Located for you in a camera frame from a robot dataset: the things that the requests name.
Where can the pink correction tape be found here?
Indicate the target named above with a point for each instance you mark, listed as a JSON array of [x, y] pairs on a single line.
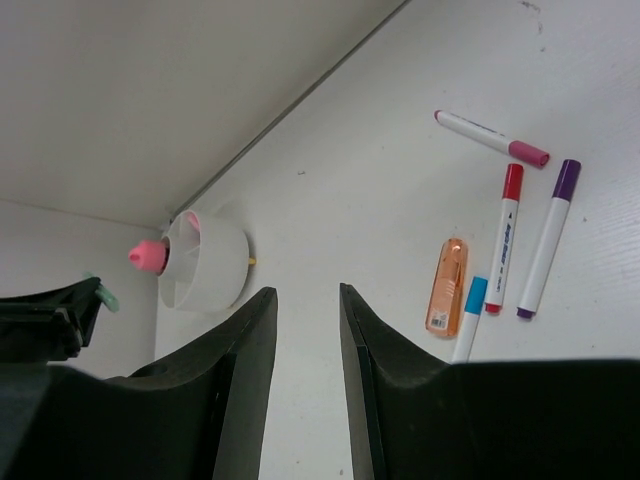
[[193, 221]]

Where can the orange correction tape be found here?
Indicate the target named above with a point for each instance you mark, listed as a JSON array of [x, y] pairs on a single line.
[[445, 304]]

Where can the green correction tape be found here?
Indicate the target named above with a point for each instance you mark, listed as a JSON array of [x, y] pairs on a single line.
[[103, 297]]

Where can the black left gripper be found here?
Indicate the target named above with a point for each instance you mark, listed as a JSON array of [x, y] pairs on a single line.
[[197, 413]]

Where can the pink capped marker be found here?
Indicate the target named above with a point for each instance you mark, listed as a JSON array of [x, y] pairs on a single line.
[[516, 149]]

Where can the purple capped marker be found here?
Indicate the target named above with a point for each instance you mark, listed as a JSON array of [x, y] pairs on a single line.
[[550, 235]]

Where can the red capped marker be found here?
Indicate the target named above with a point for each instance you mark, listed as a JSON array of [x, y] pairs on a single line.
[[496, 287]]

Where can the white round divided container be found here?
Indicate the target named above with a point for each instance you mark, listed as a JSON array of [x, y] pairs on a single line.
[[206, 270]]

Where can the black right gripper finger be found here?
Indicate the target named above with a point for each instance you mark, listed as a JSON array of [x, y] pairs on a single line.
[[414, 416]]

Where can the blue capped marker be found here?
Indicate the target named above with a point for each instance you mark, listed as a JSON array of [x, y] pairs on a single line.
[[470, 319]]

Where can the pink glue bottle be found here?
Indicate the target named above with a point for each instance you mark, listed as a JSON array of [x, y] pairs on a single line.
[[149, 256]]

